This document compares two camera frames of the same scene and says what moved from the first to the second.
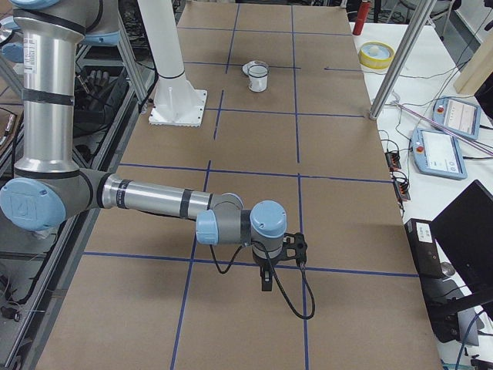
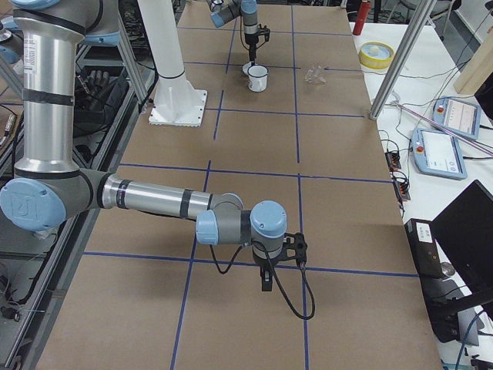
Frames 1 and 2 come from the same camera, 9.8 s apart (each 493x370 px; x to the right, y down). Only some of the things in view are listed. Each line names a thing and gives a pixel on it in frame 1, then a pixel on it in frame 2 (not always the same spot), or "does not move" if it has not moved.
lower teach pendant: (436, 153) does not move
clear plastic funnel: (256, 68) → (313, 75)
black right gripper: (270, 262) does not move
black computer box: (441, 292) does not move
